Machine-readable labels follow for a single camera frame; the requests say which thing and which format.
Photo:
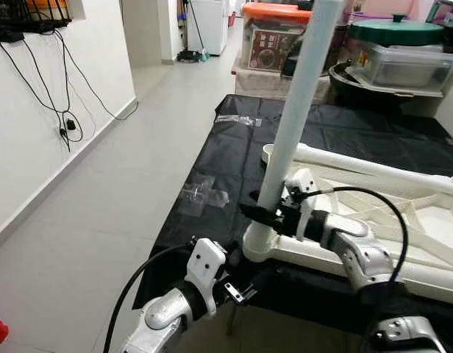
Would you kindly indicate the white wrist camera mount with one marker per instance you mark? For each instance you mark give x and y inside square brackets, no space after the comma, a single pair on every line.
[304,184]
[206,261]

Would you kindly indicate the white upturned children table top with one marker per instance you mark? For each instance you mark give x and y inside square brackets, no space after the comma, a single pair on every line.
[432,228]

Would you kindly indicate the black wok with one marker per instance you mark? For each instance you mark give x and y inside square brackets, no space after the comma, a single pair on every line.
[344,77]

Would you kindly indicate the clear plastic storage box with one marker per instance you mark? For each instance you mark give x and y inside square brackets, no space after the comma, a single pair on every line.
[410,66]

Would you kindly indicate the orange lidded storage box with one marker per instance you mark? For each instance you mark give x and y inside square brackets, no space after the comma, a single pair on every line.
[267,44]

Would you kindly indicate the green round lid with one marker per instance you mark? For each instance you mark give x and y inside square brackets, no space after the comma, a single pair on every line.
[396,33]

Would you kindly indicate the mop head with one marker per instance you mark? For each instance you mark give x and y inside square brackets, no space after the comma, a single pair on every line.
[188,55]

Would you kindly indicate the black bag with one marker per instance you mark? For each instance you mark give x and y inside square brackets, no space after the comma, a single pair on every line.
[337,59]

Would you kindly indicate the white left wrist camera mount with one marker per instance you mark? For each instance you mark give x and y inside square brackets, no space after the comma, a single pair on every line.
[206,261]

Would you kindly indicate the white appliance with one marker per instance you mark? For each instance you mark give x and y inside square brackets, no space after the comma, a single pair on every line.
[208,26]

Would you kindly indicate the dark framed picture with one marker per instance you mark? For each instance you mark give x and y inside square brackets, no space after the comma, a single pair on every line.
[447,15]

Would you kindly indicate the black plug adapter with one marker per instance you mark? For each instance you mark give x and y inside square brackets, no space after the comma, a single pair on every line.
[69,125]

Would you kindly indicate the narrow clear tape strip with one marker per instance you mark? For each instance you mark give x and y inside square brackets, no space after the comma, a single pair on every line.
[237,120]

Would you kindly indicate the beige cloth covered bench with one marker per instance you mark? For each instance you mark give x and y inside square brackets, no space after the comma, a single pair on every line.
[256,84]

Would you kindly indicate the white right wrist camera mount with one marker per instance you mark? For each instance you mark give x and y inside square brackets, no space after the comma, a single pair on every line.
[304,184]

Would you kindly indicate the black tablecloth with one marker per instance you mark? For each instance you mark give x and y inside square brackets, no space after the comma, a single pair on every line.
[337,121]

